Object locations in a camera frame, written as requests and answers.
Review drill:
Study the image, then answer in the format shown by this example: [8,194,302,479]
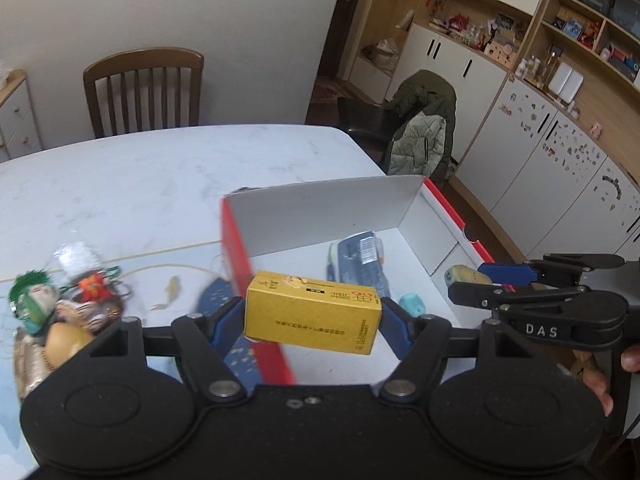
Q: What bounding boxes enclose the gold foil packet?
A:
[12,330,51,401]

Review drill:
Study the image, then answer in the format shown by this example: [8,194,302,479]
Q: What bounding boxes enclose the yellow carton box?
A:
[243,271,384,356]

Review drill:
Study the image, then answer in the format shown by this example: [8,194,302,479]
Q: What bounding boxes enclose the cream plush toy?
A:
[54,300,123,335]

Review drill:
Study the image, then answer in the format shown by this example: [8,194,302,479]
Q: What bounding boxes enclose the clear plastic bag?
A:
[52,241,108,286]

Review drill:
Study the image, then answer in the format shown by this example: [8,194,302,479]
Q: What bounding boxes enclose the yellow round toy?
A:
[44,322,96,371]

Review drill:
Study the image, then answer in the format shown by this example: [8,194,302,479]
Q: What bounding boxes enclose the dark blue snack packet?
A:
[327,231,396,301]

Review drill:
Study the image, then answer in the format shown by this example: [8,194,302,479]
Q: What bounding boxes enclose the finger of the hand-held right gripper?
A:
[477,254,626,286]
[447,281,588,311]

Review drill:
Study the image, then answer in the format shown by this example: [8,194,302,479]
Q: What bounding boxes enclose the white wooden wall cabinet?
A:
[350,0,640,261]

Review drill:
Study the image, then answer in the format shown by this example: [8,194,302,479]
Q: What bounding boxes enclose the teal die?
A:
[398,292,426,318]

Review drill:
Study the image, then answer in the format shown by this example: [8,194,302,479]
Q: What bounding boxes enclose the clear glass bottle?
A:
[542,45,561,86]

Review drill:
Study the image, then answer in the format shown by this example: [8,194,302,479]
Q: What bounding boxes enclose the green padded jacket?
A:
[382,70,458,181]

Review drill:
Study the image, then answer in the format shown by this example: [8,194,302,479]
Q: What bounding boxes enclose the white sideboard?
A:
[0,67,43,163]

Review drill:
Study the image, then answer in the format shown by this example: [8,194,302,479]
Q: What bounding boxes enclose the black chair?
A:
[337,96,401,161]

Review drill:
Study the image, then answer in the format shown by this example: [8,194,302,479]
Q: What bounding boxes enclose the printed table mat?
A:
[0,242,301,480]

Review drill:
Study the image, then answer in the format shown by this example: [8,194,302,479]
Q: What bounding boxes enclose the wooden toy house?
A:
[484,40,516,68]

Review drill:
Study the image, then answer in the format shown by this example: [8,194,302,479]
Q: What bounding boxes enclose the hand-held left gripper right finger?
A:
[380,297,507,404]

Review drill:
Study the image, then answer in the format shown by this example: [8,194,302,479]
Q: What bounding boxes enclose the white square container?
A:
[562,67,585,103]
[549,61,571,96]

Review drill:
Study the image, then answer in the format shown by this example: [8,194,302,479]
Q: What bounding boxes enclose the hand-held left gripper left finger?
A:
[90,297,248,402]

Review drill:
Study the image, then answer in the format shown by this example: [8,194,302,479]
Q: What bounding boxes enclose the person's right hand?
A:
[570,346,640,418]

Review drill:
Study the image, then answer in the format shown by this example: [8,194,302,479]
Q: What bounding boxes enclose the red lion keychain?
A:
[75,270,132,311]

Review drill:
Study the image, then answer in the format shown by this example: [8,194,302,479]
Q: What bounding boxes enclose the beige bag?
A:
[360,37,401,73]

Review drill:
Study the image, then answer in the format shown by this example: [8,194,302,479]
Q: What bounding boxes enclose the green-haired doll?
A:
[10,271,63,336]

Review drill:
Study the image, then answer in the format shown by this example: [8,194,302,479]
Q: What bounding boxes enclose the red cardboard box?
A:
[220,175,516,386]

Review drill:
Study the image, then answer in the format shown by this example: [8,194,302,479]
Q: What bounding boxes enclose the yellow green soft toy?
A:
[444,265,493,288]

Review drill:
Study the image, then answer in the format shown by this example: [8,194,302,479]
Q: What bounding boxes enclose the brown wooden chair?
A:
[82,47,205,140]

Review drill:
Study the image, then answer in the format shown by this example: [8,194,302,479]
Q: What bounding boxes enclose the dark brown door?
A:
[317,0,386,81]

